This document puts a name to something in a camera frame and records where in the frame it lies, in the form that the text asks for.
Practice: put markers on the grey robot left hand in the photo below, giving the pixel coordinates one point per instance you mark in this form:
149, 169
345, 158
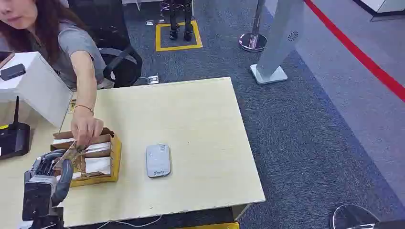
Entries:
65, 180

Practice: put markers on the tan card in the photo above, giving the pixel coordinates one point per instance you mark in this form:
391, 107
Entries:
68, 155

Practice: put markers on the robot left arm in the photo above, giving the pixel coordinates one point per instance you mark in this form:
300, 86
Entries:
44, 222

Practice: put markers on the white card stack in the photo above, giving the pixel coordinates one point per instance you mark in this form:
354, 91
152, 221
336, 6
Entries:
98, 165
63, 141
98, 147

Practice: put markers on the wooden card box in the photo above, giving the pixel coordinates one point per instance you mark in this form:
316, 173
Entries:
115, 158

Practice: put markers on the person's hand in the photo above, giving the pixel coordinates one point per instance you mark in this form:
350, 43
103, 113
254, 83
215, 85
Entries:
84, 126

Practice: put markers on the black router with antenna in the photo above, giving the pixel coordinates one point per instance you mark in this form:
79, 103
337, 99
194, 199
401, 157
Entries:
14, 139

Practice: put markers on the yellow desk sticker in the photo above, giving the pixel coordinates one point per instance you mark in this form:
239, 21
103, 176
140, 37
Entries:
72, 107

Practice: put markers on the grey card reader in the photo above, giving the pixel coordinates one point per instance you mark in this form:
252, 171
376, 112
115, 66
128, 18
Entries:
158, 160

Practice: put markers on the white cabinet box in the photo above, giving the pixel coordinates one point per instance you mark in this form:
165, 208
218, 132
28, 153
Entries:
34, 85

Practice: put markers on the small black device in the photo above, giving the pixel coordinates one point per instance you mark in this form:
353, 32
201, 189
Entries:
12, 72

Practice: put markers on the black office chair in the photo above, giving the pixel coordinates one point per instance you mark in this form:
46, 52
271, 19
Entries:
121, 63

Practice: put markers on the person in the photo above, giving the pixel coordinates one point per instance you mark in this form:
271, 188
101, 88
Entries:
71, 41

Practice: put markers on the yellow floor tape strip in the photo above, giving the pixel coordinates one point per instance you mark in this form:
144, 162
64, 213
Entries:
212, 226

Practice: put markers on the small silver floor socket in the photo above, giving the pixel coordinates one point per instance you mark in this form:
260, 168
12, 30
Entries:
149, 22

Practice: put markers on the black robot legs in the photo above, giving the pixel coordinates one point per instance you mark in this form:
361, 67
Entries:
188, 19

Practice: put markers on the white pillar stand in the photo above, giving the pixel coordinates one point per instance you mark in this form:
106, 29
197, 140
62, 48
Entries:
278, 38

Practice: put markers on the chrome round base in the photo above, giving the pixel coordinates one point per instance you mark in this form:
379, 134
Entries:
351, 218

